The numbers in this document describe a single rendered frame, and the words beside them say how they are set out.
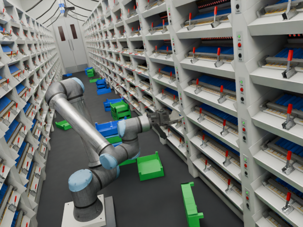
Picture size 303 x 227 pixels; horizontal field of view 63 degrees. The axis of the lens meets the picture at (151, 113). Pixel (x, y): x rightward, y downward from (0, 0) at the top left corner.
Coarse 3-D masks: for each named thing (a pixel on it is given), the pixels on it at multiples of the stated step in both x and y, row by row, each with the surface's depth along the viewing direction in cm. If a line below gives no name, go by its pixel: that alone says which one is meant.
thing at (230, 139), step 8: (192, 104) 177; (200, 104) 179; (184, 112) 177; (192, 112) 177; (192, 120) 171; (208, 128) 150; (216, 128) 146; (216, 136) 144; (224, 136) 136; (232, 136) 132; (232, 144) 128
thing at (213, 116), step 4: (196, 108) 174; (196, 112) 172; (204, 112) 163; (208, 112) 160; (208, 116) 159; (212, 116) 154; (216, 116) 152; (216, 120) 151; (220, 120) 146; (228, 124) 139; (232, 124) 137; (232, 128) 137; (236, 128) 132
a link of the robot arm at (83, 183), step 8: (72, 176) 154; (80, 176) 153; (88, 176) 151; (96, 176) 157; (72, 184) 148; (80, 184) 147; (88, 184) 150; (96, 184) 155; (72, 192) 150; (80, 192) 148; (88, 192) 151; (96, 192) 158; (80, 200) 150; (88, 200) 152
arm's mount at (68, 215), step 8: (104, 200) 174; (64, 208) 168; (72, 208) 167; (104, 208) 164; (64, 216) 160; (72, 216) 159; (104, 216) 156; (64, 224) 153; (72, 224) 153; (80, 224) 152; (88, 224) 151; (96, 224) 152; (104, 224) 153
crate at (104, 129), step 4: (120, 120) 240; (96, 124) 235; (100, 124) 237; (104, 124) 238; (108, 124) 239; (112, 124) 240; (116, 124) 240; (96, 128) 236; (100, 128) 239; (104, 128) 239; (108, 128) 238; (116, 128) 221; (100, 132) 219; (104, 132) 220; (108, 132) 221; (112, 132) 221; (116, 132) 222
